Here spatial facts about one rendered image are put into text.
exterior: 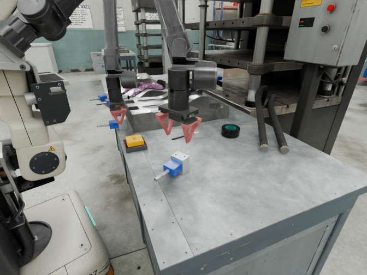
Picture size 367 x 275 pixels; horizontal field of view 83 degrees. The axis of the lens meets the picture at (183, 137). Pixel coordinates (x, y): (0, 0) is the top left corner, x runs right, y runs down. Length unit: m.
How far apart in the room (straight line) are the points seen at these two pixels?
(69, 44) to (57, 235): 7.34
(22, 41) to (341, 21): 1.16
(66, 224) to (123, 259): 0.39
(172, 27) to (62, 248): 1.09
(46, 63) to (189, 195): 7.14
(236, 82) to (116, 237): 1.45
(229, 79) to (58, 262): 1.55
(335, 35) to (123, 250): 1.59
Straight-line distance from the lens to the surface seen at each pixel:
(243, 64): 1.52
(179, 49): 0.56
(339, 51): 1.18
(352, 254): 1.78
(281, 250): 0.79
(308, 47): 1.26
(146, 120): 0.95
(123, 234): 1.58
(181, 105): 0.56
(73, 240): 1.27
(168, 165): 0.64
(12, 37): 0.77
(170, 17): 0.65
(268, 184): 0.68
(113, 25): 1.07
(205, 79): 0.54
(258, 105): 1.07
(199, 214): 0.55
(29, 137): 0.98
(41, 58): 7.54
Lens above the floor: 1.20
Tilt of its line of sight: 27 degrees down
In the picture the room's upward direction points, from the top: straight up
